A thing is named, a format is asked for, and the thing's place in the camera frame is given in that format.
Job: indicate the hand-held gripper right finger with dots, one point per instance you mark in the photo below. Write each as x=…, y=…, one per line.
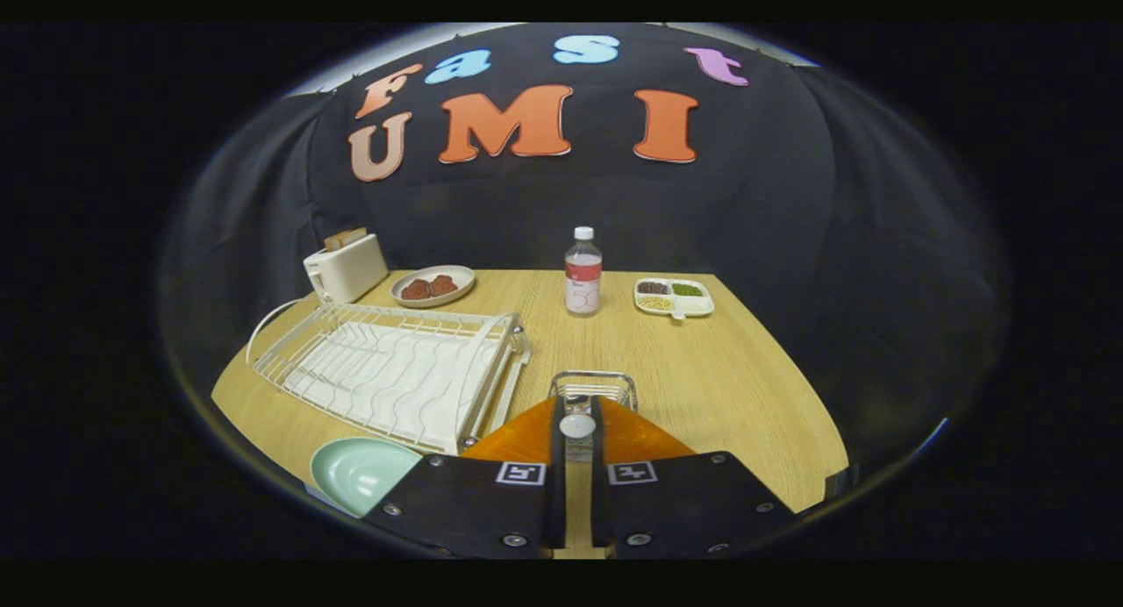
x=684, y=506

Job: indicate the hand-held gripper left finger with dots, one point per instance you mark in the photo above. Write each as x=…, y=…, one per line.
x=465, y=506

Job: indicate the light green plate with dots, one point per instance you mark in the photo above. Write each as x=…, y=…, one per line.
x=351, y=475

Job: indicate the metal mesh basket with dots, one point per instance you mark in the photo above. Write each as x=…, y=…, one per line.
x=614, y=388

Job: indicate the white divided dish with beans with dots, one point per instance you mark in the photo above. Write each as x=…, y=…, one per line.
x=697, y=304

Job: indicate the beige plate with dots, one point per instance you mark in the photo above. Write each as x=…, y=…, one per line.
x=461, y=278

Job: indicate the white drain tray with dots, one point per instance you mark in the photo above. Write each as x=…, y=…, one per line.
x=395, y=388

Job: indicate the brown meat piece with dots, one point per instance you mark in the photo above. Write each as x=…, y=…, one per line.
x=442, y=285
x=415, y=289

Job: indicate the clear bottle with red label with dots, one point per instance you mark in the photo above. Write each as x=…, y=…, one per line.
x=582, y=282

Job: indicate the white toaster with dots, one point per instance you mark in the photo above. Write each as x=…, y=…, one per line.
x=351, y=269

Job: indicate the toast slice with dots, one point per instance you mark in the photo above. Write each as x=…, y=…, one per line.
x=345, y=238

